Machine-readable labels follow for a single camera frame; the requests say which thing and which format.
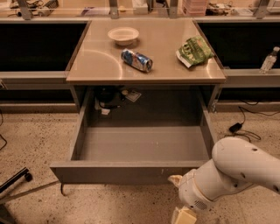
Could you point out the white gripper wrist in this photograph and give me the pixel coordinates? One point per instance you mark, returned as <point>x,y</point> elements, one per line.
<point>190,192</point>

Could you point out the grey top drawer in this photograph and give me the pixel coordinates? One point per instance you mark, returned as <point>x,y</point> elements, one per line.
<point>165,132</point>

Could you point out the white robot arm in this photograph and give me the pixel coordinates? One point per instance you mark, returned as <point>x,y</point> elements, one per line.
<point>236,165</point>

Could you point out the black round object behind drawer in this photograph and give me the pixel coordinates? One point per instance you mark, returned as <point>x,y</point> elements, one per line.
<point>104,95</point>

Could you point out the grey drawer cabinet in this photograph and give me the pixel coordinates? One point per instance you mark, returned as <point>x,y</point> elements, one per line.
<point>99,59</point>

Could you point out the white paper card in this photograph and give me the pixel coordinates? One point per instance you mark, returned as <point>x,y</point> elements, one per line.
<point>133,96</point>

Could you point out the crushed blue soda can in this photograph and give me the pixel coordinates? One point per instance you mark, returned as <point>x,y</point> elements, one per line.
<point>137,60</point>

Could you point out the green chip bag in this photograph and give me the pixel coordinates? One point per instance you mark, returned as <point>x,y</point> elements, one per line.
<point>194,51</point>

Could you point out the black chair leg with caster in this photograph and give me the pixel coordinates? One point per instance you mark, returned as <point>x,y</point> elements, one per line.
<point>22,173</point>

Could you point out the clear plastic water bottle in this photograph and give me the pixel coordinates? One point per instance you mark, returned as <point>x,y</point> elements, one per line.
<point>269,60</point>

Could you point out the white paper bowl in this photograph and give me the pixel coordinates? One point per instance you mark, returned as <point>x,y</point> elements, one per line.
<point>123,36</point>

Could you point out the pink stacked container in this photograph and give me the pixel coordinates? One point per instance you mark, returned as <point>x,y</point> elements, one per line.
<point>194,7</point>

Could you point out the black power adapter with cable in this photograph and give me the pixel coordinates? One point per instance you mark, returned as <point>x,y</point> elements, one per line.
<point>253,121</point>

